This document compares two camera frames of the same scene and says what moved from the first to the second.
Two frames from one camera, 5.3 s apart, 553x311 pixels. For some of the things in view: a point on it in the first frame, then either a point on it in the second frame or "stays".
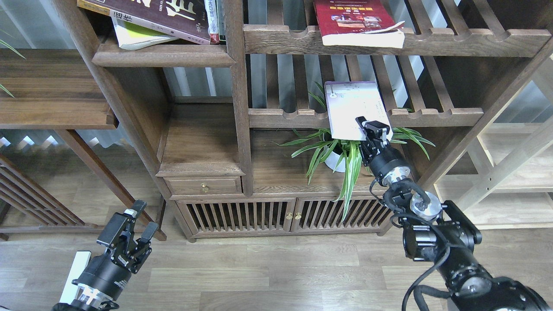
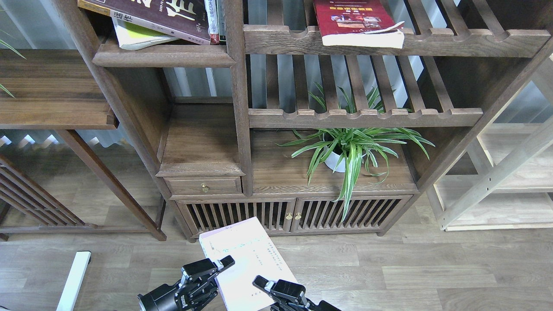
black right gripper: x=389 y=165 to x=283 y=288
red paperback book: x=367 y=23 stays
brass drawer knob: x=204 y=187 stays
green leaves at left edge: x=4 y=43 stays
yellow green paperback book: x=129 y=36 stays
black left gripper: x=109 y=273 to x=191 y=294
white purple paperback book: x=347 y=100 to x=254 y=254
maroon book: x=186 y=18 stays
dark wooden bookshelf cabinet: x=258 y=136 stays
